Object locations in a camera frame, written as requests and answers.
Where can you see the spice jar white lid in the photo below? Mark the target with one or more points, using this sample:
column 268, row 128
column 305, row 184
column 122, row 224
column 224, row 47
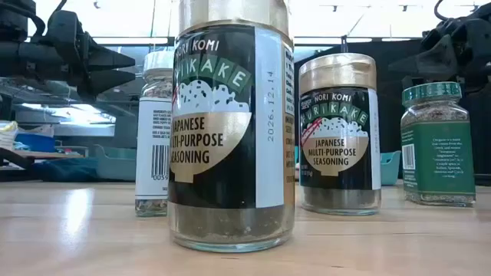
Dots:
column 151, row 134

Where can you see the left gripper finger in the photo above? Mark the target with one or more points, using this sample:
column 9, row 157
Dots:
column 111, row 80
column 107, row 59

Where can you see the blue-grey plastic bin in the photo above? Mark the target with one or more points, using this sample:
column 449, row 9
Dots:
column 115, row 165

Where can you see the wooden workbench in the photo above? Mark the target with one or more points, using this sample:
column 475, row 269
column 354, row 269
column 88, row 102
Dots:
column 46, row 154

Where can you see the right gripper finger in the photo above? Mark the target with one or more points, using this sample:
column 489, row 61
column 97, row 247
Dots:
column 426, row 63
column 407, row 82

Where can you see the blue storage box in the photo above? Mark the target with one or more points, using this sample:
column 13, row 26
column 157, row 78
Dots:
column 34, row 142

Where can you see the teal plastic bin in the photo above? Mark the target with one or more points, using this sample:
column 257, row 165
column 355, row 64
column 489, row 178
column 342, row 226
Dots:
column 390, row 168

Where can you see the navy blue cloth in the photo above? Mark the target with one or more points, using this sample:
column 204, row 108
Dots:
column 65, row 170

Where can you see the white yellow bag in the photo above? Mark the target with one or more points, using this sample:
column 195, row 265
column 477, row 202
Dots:
column 7, row 132

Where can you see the oregano jar green lid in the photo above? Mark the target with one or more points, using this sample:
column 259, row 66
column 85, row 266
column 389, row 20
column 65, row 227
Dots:
column 437, row 161

